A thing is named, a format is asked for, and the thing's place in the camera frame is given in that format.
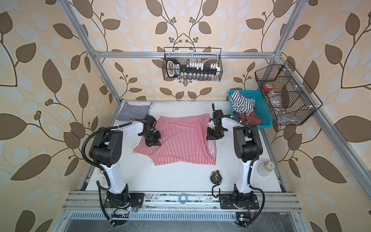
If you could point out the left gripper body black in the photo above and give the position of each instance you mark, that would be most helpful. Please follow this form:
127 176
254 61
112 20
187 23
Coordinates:
152 138

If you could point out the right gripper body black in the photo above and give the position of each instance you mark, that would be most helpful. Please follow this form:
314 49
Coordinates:
215 133

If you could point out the red white striped tank top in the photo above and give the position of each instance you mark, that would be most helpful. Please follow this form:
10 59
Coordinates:
183 139

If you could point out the blue white striped tank top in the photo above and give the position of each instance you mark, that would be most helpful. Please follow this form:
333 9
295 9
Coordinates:
130 112

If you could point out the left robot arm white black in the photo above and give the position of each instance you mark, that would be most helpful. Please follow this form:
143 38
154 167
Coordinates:
103 149

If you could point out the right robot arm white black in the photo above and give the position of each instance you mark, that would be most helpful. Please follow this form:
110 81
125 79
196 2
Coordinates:
247 147

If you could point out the black white striped tank top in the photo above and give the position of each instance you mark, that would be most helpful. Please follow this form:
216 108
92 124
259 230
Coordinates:
240 104

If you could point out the maroon tank top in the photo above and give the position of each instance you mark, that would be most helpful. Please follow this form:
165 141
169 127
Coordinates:
252 118

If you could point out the teal plastic basket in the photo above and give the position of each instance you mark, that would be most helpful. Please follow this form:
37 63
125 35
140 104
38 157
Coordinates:
260 107

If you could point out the black white tool rack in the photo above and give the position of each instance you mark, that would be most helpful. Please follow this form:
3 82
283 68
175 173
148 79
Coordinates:
174 69

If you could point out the red cap plastic bottle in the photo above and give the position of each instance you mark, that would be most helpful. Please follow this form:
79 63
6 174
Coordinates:
274 98

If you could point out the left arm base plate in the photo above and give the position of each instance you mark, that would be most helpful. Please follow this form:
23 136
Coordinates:
124 200

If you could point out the small tape roll on rail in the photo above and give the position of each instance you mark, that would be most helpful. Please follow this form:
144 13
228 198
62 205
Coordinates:
183 198

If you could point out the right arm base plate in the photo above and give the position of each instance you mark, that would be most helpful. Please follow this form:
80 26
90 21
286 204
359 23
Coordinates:
248 201

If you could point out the black wire basket back wall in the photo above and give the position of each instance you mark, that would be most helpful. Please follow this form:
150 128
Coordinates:
206 55

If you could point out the black wire basket wall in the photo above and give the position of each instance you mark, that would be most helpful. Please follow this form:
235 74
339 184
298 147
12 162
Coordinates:
299 100
206 55

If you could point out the black wire basket right wall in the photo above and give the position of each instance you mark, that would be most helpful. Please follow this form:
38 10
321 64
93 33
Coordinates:
299 100

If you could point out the aluminium front rail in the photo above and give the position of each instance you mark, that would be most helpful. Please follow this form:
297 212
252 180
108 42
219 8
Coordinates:
204 201

